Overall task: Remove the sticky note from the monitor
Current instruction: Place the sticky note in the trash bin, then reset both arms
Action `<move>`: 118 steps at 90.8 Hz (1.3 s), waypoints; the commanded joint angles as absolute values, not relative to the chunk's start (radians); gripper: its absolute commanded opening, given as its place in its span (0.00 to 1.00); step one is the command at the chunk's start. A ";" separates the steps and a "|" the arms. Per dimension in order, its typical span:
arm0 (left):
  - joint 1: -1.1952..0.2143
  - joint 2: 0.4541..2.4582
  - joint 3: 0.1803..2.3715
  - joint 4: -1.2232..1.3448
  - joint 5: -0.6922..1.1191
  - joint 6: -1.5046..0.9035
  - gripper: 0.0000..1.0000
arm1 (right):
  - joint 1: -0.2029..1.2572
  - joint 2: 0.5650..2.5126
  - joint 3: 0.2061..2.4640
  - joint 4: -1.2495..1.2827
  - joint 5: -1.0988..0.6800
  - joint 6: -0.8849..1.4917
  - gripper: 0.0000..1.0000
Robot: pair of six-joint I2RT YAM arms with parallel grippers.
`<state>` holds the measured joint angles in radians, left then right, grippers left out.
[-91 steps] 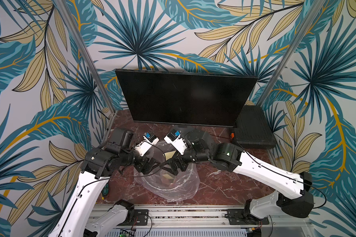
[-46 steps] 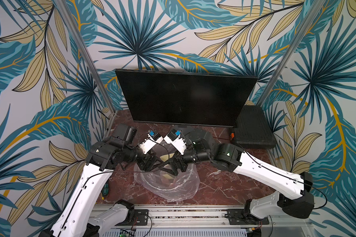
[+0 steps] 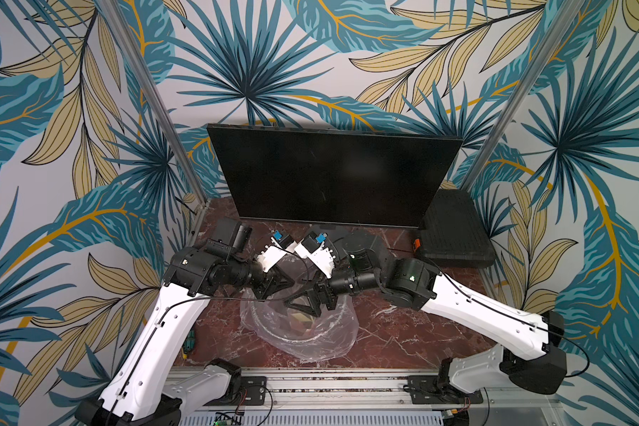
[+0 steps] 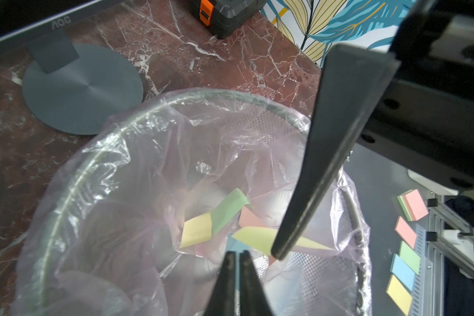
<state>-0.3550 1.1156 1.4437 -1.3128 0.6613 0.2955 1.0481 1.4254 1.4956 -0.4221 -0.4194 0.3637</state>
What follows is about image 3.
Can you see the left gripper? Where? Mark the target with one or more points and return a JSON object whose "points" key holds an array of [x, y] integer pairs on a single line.
{"points": [[272, 283]]}

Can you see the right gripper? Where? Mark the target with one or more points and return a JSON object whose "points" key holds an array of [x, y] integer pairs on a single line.
{"points": [[319, 290]]}

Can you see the yellow sticky note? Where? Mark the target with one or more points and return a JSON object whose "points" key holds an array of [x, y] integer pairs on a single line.
{"points": [[300, 322]]}

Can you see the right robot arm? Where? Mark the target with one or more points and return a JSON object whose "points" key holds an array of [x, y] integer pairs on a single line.
{"points": [[526, 352]]}

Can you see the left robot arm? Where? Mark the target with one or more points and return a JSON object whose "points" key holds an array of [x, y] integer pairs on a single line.
{"points": [[193, 278]]}

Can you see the black flat monitor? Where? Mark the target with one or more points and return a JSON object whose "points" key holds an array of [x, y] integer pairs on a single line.
{"points": [[332, 177]]}

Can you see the bin with clear plastic bag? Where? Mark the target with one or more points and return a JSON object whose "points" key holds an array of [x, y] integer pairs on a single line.
{"points": [[307, 338]]}

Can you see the black plastic tool case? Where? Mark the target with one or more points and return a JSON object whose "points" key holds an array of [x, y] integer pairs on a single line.
{"points": [[452, 234]]}

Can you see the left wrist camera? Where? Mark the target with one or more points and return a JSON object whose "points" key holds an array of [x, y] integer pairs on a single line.
{"points": [[279, 245]]}

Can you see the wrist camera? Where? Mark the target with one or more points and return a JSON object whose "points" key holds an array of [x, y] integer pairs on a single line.
{"points": [[313, 247], [279, 245]]}

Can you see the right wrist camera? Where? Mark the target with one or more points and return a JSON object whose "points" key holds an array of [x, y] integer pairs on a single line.
{"points": [[313, 247]]}

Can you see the green handled screwdriver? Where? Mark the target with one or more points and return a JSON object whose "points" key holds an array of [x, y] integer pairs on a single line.
{"points": [[189, 343]]}

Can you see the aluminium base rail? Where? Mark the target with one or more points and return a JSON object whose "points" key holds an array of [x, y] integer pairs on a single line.
{"points": [[330, 396]]}

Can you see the left aluminium frame post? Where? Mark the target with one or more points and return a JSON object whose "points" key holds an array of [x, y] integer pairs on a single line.
{"points": [[124, 38]]}

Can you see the aluminium frame post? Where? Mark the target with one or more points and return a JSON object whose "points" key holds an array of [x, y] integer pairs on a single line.
{"points": [[545, 49], [124, 38]]}

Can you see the right aluminium frame post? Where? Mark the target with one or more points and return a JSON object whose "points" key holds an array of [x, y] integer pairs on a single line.
{"points": [[545, 49]]}

